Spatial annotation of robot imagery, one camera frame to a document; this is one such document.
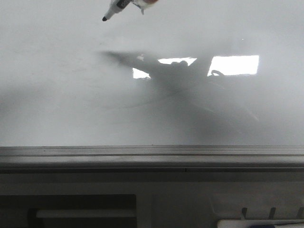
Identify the red magnet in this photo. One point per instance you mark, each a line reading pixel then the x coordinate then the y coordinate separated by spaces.
pixel 143 4

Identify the white eraser tray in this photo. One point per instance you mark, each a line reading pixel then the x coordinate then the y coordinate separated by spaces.
pixel 251 210

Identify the white whiteboard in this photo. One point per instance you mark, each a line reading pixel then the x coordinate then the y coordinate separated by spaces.
pixel 184 72

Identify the grey aluminium whiteboard frame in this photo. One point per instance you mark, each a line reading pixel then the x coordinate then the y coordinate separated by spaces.
pixel 140 157

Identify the white black whiteboard marker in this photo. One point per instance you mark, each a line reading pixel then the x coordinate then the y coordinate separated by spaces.
pixel 116 6

